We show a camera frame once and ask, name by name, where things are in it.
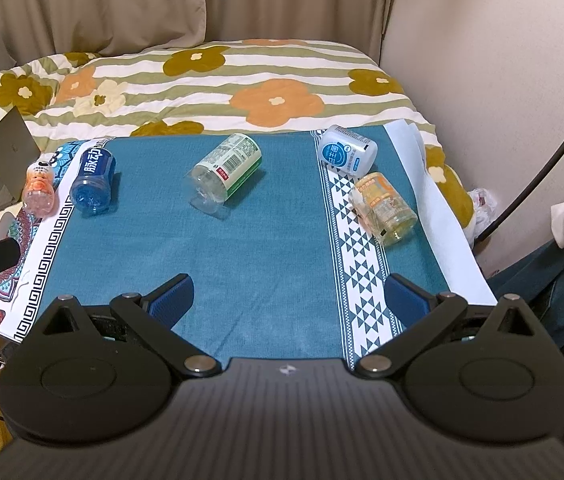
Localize orange label clear cup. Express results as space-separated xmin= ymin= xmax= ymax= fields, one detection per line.
xmin=349 ymin=172 xmax=418 ymax=246

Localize blue plastic cup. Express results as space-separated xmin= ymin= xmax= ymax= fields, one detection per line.
xmin=70 ymin=146 xmax=116 ymax=216

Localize green label clear cup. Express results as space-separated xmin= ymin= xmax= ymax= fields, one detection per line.
xmin=188 ymin=133 xmax=262 ymax=214

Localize white blue label cup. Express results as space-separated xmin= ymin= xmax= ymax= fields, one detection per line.
xmin=318 ymin=126 xmax=378 ymax=178

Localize blue patterned table cloth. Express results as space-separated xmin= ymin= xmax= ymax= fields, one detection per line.
xmin=0 ymin=120 xmax=496 ymax=362

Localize pink orange small bottle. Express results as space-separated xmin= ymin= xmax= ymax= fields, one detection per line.
xmin=22 ymin=160 xmax=55 ymax=218

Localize grey laptop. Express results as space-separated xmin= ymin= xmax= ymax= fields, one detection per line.
xmin=0 ymin=107 xmax=41 ymax=211

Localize floral striped bed quilt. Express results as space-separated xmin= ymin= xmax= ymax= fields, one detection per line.
xmin=0 ymin=39 xmax=476 ymax=236

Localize beige curtain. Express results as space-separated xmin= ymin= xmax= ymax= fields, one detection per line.
xmin=0 ymin=0 xmax=392 ymax=62

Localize black curved cable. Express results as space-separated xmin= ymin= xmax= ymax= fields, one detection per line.
xmin=474 ymin=93 xmax=564 ymax=244

